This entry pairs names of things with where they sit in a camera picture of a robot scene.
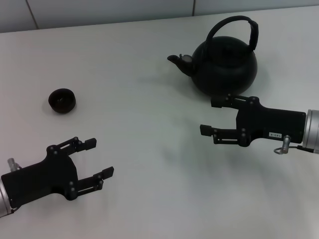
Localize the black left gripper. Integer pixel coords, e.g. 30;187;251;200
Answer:
0;136;115;210

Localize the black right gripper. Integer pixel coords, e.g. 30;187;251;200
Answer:
199;94;307;147

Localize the black round teapot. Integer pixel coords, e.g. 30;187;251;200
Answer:
166;15;259;97

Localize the dark brown teacup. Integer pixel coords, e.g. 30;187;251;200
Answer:
48;88;77;115

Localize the right gripper cable with plug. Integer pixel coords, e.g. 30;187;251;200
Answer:
273;134;319;155

